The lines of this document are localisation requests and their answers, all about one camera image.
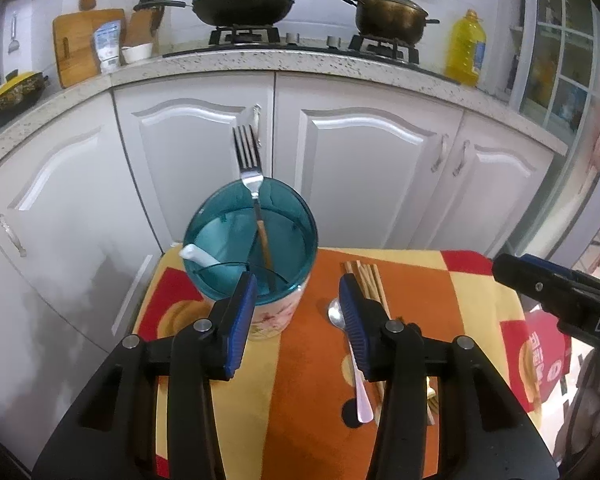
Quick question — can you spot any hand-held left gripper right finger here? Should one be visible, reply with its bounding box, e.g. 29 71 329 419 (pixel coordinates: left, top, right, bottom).
339 275 553 480

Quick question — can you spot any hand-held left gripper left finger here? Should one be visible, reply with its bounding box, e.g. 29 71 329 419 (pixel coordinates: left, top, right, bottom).
32 272 259 480

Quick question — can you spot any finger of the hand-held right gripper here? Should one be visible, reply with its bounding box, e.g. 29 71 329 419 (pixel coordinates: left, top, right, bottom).
525 254 597 286
494 252 589 319

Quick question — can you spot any metal spoon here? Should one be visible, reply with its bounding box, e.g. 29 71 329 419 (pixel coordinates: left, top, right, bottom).
327 298 377 424

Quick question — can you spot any bundle of wooden chopsticks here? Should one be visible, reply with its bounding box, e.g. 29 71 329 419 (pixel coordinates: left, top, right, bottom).
343 259 439 426

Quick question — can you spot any white ceramic spoon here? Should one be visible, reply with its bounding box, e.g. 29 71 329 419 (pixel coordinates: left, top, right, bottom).
179 243 222 267

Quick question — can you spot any teal lidded utensil holder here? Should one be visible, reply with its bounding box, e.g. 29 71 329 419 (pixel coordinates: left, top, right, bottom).
182 178 317 343

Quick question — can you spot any wooden handled metal fork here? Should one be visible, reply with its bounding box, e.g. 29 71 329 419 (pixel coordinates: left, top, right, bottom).
232 125 277 294

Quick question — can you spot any orange yellow printed blanket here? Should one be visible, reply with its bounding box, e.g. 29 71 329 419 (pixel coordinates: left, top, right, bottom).
132 247 544 480

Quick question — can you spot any red printed bag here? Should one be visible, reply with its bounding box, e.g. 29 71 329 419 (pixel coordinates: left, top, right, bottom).
499 306 574 411

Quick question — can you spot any dark plastic bag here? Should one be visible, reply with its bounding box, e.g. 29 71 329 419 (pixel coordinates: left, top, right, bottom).
554 347 600 466

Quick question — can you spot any white corner cabinet door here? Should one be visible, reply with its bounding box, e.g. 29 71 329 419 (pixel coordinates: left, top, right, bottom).
0 91 179 466

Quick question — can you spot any glass paned door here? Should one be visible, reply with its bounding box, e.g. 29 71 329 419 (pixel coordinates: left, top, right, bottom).
506 0 600 134

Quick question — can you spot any yellow oil bottle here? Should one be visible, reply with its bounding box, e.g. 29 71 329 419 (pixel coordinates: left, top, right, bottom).
445 9 487 86

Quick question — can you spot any speckled stone countertop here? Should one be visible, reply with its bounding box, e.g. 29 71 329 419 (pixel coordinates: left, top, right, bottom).
0 39 569 181

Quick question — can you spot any black gas stove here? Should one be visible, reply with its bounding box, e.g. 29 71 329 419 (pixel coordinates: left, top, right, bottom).
161 24 463 85

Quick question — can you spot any brass stockpot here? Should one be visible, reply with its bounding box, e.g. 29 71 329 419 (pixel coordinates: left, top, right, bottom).
339 0 440 45

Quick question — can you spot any small white bowl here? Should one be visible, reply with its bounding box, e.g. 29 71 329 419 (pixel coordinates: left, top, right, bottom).
120 42 155 65

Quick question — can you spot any white blue refill pouch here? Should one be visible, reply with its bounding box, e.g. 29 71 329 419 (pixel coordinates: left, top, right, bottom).
92 20 124 75

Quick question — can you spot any wooden knife block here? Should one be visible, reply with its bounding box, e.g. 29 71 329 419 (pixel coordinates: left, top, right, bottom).
123 0 164 49

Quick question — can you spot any black wok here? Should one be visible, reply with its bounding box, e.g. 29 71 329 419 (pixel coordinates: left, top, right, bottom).
133 0 296 27

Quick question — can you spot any black pan with yellow lid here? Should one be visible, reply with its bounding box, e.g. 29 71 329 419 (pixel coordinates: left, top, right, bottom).
0 70 50 129

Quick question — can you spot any wooden cutting board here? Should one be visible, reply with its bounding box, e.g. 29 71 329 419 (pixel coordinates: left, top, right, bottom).
52 8 129 89

